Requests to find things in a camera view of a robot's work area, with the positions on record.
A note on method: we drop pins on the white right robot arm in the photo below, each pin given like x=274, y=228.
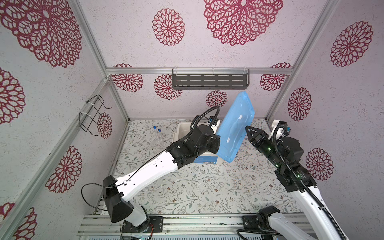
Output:
x=284, y=153

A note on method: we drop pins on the blue plastic bin lid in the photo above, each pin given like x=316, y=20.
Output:
x=232, y=130

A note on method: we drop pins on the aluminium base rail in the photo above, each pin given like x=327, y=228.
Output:
x=100, y=225

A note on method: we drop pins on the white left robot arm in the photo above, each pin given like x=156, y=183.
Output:
x=118, y=192

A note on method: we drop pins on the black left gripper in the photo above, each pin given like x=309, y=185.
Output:
x=215, y=141

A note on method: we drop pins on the white plastic bin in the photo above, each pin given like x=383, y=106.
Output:
x=180, y=147

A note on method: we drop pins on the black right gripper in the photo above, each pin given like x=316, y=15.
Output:
x=260, y=135

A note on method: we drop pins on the black wire wall rack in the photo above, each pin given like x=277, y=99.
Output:
x=90, y=117

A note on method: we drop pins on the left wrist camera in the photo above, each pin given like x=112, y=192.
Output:
x=214, y=123

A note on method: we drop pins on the thin blue capped test tube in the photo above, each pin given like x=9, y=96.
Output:
x=160, y=135

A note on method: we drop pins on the dark grey wall shelf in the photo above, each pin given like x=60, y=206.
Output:
x=213, y=81

